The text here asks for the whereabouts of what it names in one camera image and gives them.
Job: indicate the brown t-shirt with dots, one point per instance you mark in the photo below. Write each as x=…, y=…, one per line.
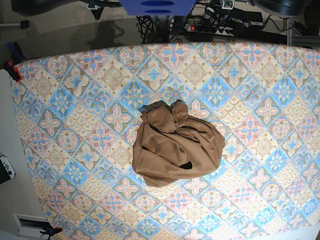
x=172, y=145

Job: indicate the patterned tile tablecloth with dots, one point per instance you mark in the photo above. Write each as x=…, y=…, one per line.
x=78, y=116

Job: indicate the white power strip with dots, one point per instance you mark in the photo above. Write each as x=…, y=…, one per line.
x=209, y=29

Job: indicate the black clamp bottom left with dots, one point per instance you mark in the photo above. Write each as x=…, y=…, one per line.
x=47, y=229

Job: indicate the red black clamp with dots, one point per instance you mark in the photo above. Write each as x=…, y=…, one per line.
x=12, y=70

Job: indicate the white game controller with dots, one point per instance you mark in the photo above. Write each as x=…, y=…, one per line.
x=7, y=172

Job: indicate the black caster wheel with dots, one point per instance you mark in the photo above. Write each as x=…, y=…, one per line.
x=24, y=24

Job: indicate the white vent box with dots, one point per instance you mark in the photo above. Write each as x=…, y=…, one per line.
x=29, y=226

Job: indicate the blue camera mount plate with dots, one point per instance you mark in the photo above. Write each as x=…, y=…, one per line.
x=157, y=7

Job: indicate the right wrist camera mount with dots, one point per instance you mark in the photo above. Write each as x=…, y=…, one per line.
x=97, y=6

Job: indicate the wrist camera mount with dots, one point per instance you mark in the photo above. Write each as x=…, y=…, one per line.
x=224, y=4
x=97, y=6

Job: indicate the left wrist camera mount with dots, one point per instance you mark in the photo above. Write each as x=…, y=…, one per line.
x=224, y=4

